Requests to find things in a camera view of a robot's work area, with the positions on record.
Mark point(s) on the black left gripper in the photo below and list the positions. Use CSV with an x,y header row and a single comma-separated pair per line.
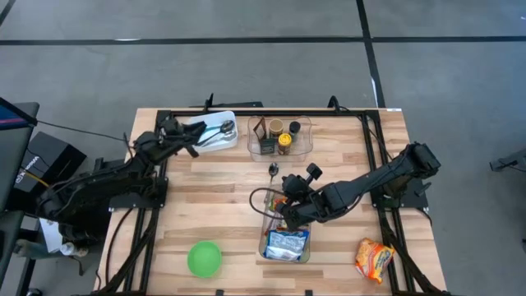
x,y
170,133

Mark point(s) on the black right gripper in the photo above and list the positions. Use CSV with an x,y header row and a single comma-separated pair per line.
x,y
312,205

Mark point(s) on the orange red ramen packet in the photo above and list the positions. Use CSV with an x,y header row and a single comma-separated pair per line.
x,y
281,203
373,259

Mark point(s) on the blue ramen packet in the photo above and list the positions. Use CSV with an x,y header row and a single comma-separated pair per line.
x,y
285,244

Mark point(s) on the brown spice packet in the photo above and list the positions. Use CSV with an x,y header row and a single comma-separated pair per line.
x,y
259,129

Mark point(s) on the black spice tin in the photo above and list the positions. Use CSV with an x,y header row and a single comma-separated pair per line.
x,y
267,146

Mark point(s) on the yellow-lid spice jar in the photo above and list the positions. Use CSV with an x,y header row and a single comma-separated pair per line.
x,y
284,141

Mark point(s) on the brown-lid spice jar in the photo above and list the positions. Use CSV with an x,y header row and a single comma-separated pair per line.
x,y
276,126

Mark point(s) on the black-lid spice jar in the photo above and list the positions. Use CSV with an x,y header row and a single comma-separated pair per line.
x,y
294,128

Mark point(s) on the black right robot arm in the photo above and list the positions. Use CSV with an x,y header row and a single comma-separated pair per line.
x,y
382,174

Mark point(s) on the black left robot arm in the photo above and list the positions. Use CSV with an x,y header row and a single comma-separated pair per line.
x,y
102,185

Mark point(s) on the white plastic bin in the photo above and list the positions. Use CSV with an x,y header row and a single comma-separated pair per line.
x,y
222,144

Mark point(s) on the large clear plastic bin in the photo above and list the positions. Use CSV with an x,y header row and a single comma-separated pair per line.
x,y
263,246

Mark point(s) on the small clear plastic bin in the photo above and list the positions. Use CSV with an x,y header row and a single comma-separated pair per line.
x,y
304,152

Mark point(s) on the green plastic bowl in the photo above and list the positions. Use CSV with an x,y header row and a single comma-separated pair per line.
x,y
204,259

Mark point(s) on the black computer case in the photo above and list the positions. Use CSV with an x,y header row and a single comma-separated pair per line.
x,y
49,156

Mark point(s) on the white plastic bottle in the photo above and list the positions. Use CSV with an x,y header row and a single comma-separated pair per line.
x,y
70,248

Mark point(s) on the white box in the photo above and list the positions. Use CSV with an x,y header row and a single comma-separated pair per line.
x,y
51,236

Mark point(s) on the black monitor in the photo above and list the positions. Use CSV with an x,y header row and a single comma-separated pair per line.
x,y
16,144

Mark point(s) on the black stand leg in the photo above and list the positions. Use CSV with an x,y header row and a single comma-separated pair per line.
x,y
507,164

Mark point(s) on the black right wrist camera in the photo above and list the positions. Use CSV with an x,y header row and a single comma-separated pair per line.
x,y
314,170

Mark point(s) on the black aluminium rig frame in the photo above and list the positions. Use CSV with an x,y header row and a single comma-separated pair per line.
x,y
287,112

